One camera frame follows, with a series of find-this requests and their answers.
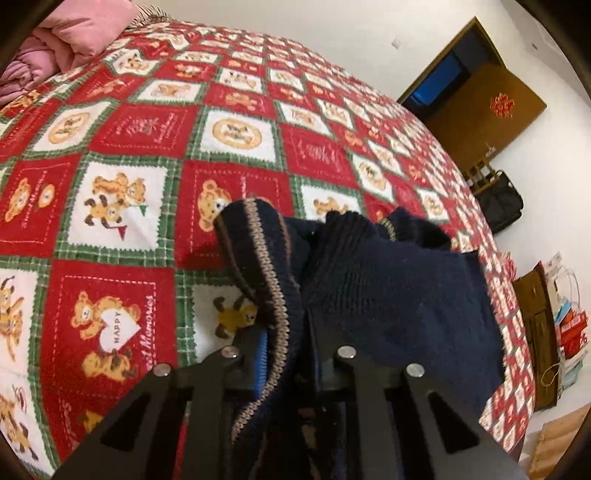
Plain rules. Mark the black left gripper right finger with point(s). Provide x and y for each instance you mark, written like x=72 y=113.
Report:
x=389 y=423

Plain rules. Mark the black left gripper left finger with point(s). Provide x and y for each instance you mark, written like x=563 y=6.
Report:
x=173 y=420

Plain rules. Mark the navy patterned knit sweater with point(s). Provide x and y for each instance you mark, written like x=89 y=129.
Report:
x=394 y=290

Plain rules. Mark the shopping bags pile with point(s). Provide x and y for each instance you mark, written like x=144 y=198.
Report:
x=571 y=323

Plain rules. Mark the brown wooden cabinet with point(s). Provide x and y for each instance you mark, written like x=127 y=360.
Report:
x=535 y=305

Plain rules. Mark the red teddy bear bedspread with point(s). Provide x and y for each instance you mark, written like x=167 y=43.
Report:
x=112 y=175

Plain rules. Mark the black bag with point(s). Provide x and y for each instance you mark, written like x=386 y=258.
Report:
x=501 y=203

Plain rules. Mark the wooden chair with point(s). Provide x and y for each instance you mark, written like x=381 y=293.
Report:
x=480 y=176

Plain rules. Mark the red door decoration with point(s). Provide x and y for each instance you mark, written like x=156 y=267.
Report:
x=502 y=106

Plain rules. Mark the brown wooden door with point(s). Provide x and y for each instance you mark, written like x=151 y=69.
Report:
x=452 y=96

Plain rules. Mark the pink folded quilt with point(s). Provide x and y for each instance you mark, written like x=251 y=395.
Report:
x=70 y=36

